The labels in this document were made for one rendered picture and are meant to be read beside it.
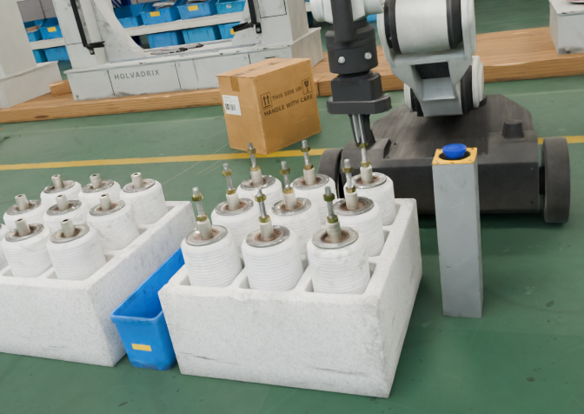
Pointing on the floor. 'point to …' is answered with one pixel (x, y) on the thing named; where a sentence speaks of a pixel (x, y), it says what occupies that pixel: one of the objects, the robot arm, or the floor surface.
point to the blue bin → (148, 320)
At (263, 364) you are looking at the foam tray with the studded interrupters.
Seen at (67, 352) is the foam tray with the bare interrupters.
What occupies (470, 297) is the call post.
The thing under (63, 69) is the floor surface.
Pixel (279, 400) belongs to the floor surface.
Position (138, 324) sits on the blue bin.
